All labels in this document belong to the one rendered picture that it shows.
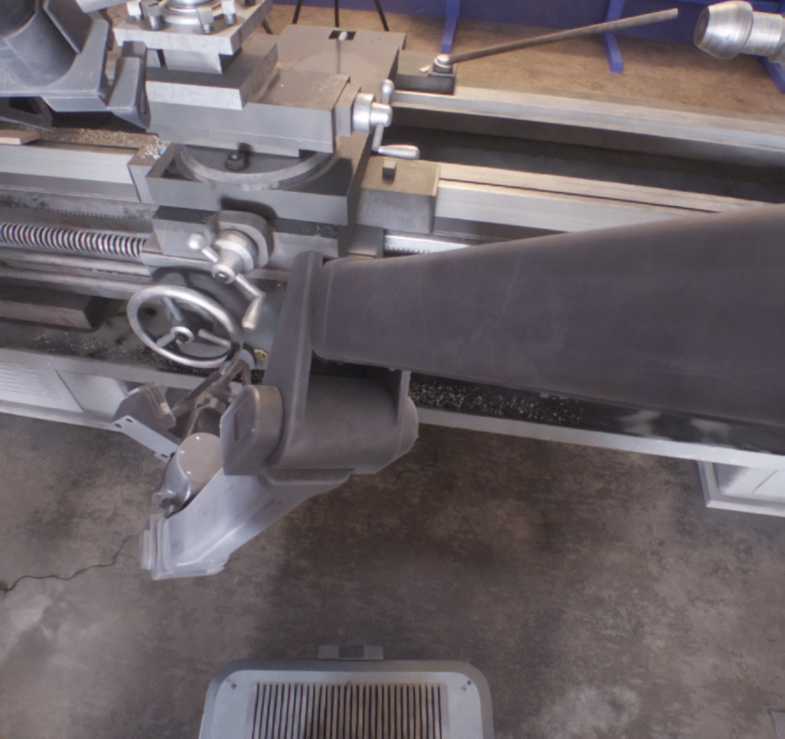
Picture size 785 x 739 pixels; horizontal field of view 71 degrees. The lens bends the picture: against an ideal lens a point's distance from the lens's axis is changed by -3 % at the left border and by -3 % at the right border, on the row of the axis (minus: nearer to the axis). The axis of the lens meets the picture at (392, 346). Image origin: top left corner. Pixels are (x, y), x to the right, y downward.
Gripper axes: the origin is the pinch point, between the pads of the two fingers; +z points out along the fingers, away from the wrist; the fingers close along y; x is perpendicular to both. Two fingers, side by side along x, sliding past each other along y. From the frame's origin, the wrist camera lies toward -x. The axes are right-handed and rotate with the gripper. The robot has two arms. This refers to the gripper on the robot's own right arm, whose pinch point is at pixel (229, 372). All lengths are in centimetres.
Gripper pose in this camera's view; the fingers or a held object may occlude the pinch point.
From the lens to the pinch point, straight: 80.6
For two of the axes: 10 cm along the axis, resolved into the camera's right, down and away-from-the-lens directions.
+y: -7.8, 3.1, 5.5
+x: 6.1, 5.7, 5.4
